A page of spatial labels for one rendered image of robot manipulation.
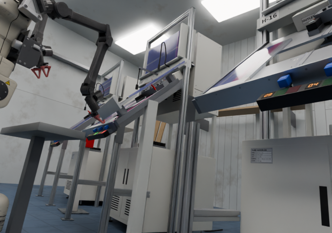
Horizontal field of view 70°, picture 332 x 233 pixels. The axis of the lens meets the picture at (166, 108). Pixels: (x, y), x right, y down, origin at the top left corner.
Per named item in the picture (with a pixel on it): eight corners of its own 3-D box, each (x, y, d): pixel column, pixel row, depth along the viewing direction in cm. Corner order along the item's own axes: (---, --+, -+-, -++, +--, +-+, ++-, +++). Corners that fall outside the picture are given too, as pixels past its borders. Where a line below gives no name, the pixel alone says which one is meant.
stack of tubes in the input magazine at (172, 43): (176, 58, 199) (179, 30, 206) (145, 74, 240) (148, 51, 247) (187, 63, 206) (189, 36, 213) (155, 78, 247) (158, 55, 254)
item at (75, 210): (62, 213, 212) (81, 129, 233) (57, 209, 231) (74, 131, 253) (89, 214, 225) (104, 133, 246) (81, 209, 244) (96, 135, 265)
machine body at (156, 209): (140, 243, 150) (152, 146, 167) (100, 219, 206) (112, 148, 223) (211, 238, 185) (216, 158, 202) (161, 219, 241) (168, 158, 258)
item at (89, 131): (117, 130, 156) (111, 121, 155) (86, 137, 208) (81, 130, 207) (119, 129, 156) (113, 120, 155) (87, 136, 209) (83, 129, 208)
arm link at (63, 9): (103, 25, 169) (114, 24, 164) (102, 45, 169) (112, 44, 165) (45, 1, 130) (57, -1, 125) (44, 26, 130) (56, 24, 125)
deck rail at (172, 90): (118, 130, 154) (114, 122, 153) (117, 130, 156) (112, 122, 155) (185, 85, 196) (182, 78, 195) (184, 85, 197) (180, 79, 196)
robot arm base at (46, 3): (24, 0, 122) (38, -7, 115) (39, 0, 128) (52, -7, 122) (30, 17, 124) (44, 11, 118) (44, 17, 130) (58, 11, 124)
